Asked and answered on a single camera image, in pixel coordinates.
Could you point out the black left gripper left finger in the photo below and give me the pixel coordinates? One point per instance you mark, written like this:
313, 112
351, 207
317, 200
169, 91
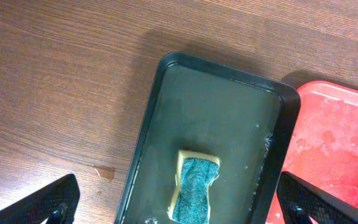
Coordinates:
54, 203

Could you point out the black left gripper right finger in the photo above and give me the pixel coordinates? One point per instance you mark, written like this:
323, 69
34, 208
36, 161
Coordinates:
302, 202

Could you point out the green and yellow sponge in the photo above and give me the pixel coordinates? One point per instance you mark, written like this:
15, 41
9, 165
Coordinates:
195, 174

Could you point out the red serving tray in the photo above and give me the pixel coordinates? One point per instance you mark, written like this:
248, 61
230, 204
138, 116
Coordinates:
324, 147

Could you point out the black water tray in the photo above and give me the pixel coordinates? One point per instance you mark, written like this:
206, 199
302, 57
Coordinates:
199, 106

